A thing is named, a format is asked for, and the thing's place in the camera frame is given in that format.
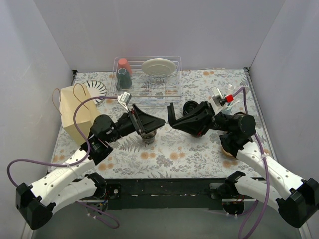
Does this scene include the striped black white plate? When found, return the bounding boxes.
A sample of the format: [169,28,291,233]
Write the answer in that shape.
[82,80,107,97]

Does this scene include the brown cardboard cup carriers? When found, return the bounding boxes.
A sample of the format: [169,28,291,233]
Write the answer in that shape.
[221,147,235,159]

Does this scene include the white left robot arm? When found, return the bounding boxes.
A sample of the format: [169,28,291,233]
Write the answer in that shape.
[15,105,165,230]

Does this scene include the white wire dish rack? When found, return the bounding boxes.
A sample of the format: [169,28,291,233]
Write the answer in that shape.
[110,56,183,106]

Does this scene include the cream ceramic plate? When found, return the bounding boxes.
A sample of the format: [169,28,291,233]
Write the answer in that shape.
[141,58,176,76]

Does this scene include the dark green mug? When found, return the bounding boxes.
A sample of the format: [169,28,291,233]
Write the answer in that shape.
[116,68,132,91]

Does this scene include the blue cup holder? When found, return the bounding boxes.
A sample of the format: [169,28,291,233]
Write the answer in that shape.
[221,105,234,115]

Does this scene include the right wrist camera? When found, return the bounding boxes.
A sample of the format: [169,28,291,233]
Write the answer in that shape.
[208,87,234,114]

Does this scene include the black coffee cup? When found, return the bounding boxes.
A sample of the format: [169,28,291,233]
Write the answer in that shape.
[141,130,157,144]

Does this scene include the floral table mat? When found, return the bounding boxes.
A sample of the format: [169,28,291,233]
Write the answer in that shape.
[48,69,279,179]

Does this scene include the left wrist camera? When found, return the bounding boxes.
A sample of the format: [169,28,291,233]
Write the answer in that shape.
[117,92,132,111]

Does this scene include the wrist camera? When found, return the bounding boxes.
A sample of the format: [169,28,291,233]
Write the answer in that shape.
[208,87,234,114]
[117,92,132,111]

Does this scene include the pink cup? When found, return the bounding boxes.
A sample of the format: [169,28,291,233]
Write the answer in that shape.
[118,58,132,76]

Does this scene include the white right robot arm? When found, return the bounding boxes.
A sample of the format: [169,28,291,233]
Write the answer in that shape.
[167,102,319,228]

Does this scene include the stack of black lids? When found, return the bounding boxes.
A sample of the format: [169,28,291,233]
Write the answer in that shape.
[182,101,199,116]

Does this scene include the brown paper bag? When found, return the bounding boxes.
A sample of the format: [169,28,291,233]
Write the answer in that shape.
[54,83,100,146]

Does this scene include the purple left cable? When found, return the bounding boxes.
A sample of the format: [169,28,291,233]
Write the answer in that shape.
[6,96,125,230]

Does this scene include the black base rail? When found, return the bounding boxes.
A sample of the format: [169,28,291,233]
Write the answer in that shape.
[74,178,262,212]

